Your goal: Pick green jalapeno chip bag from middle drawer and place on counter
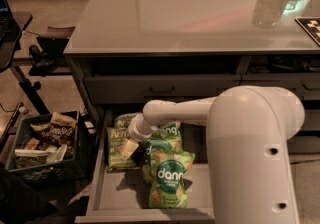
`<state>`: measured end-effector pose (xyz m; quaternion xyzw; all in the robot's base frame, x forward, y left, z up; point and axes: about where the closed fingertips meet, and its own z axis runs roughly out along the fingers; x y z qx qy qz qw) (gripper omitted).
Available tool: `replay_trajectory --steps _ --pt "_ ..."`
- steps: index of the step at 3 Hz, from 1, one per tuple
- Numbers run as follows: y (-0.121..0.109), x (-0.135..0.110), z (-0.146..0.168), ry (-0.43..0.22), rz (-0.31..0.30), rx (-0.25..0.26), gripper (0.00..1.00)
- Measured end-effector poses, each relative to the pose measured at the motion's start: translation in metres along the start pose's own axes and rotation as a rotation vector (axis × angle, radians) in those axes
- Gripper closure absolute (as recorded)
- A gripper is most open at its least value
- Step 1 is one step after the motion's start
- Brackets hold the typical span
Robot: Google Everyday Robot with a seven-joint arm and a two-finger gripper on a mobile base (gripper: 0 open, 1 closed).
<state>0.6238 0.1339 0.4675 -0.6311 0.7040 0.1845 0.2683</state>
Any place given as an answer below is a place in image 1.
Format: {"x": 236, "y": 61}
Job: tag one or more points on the tan snack bag in crate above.
{"x": 63, "y": 120}

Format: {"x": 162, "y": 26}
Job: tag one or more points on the green dang chip bag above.
{"x": 167, "y": 171}
{"x": 169, "y": 131}
{"x": 171, "y": 144}

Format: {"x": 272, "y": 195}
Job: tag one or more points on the grey top left drawer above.
{"x": 141, "y": 88}

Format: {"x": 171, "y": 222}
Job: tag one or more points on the brown snack bag in crate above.
{"x": 64, "y": 136}

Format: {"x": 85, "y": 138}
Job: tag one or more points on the front green Dang chip bag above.
{"x": 167, "y": 171}

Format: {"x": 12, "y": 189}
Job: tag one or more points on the grey top right drawer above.
{"x": 305, "y": 85}

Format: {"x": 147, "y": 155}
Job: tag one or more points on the white green bag in crate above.
{"x": 27, "y": 158}

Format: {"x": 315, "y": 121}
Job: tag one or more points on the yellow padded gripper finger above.
{"x": 129, "y": 147}

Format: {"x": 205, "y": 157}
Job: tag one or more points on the grey right bottom drawer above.
{"x": 304, "y": 145}

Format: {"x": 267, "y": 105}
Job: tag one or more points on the black white marker tag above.
{"x": 311, "y": 25}

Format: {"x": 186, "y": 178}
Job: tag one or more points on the open grey middle drawer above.
{"x": 121, "y": 196}

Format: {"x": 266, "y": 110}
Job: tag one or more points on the green Kettle jalapeno chip bag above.
{"x": 116, "y": 139}

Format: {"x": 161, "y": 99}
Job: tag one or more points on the grey counter cabinet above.
{"x": 175, "y": 37}

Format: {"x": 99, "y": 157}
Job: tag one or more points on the rear green Dang chip bag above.
{"x": 169, "y": 131}

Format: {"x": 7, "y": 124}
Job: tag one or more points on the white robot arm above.
{"x": 247, "y": 128}

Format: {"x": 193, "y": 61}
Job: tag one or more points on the black desk with stand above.
{"x": 12, "y": 26}

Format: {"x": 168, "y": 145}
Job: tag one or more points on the dark green plastic crate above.
{"x": 69, "y": 169}

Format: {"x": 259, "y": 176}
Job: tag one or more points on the middle green Dang chip bag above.
{"x": 171, "y": 144}

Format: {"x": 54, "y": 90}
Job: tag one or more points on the grey right middle drawer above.
{"x": 312, "y": 120}

